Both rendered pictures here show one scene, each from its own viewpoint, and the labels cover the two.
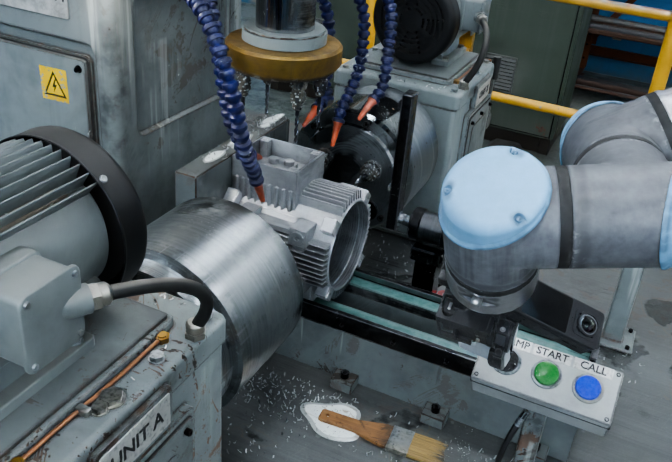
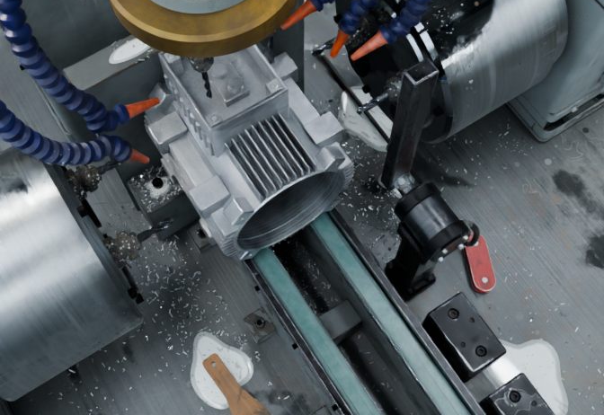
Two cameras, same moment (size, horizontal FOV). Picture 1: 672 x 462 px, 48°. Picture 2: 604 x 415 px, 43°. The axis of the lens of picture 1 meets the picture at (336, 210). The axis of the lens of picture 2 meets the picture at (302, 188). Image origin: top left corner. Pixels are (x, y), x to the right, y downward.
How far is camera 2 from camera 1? 0.86 m
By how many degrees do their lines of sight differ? 44
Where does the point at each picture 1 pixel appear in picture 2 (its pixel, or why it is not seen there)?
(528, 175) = not seen: outside the picture
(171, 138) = not seen: outside the picture
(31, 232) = not seen: outside the picture
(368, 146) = (407, 54)
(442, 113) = (592, 4)
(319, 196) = (245, 160)
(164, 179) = (107, 23)
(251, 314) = (15, 362)
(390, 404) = (292, 379)
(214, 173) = (120, 79)
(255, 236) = (57, 263)
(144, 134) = not seen: outside the picture
